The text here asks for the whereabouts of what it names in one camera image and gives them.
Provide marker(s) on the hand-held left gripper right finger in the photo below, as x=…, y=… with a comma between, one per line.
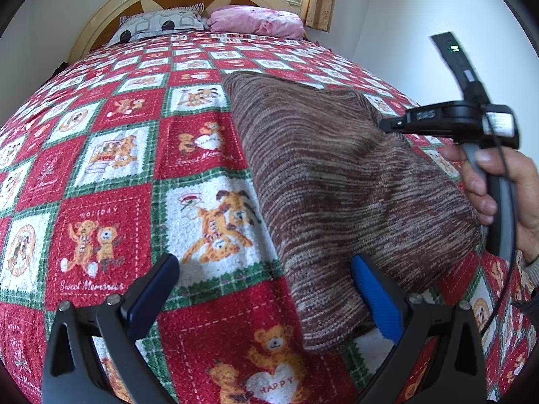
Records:
x=377, y=298

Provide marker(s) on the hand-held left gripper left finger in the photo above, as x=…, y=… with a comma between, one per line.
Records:
x=147, y=298

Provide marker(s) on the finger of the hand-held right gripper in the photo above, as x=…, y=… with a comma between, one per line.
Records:
x=393, y=124

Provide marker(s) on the brown knitted garment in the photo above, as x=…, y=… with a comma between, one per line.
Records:
x=337, y=176

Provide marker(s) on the person's right hand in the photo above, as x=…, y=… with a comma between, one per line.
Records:
x=526, y=193

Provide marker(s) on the red printed bear blanket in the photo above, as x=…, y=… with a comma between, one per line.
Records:
x=126, y=176

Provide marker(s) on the pink pillow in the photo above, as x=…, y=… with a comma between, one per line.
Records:
x=257, y=21

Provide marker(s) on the black cloth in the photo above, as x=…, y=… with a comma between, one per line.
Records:
x=59, y=69

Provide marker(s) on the grey patterned pillow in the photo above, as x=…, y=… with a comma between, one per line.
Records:
x=156, y=23

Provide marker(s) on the cream wooden headboard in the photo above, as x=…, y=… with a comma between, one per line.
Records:
x=126, y=0

